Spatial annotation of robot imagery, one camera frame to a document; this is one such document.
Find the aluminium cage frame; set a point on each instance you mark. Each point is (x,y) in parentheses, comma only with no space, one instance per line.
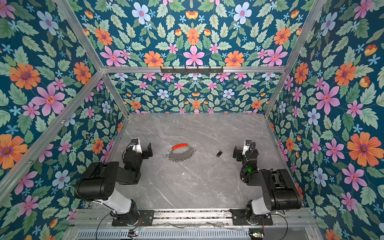
(49,53)

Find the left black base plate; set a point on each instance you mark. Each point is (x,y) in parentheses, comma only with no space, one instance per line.
(141,218)

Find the grey wall hook rack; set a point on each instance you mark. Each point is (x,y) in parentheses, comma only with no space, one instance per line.
(191,70)

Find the red handled key ring organizer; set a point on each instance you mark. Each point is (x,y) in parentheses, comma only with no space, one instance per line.
(181,152)

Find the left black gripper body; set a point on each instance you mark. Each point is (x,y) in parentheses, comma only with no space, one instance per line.
(146,150)

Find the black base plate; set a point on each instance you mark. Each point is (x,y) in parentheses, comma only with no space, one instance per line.
(141,218)
(243,217)

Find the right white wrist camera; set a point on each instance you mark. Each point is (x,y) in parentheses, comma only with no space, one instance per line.
(247,145)

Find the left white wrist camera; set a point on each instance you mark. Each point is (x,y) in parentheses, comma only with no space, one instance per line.
(136,145)

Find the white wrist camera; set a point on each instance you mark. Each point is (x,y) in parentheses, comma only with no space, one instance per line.
(247,145)
(136,145)

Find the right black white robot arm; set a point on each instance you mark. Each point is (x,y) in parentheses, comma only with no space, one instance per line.
(279,192)

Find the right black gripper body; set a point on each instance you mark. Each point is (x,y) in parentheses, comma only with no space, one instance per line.
(238,153)

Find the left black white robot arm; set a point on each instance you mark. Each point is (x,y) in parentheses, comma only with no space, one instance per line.
(98,184)

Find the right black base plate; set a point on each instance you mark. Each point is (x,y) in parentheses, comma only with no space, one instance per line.
(243,217)

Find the white vented cable duct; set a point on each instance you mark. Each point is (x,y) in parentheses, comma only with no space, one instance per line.
(164,234)

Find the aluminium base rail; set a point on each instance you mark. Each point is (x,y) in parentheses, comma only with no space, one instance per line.
(196,218)

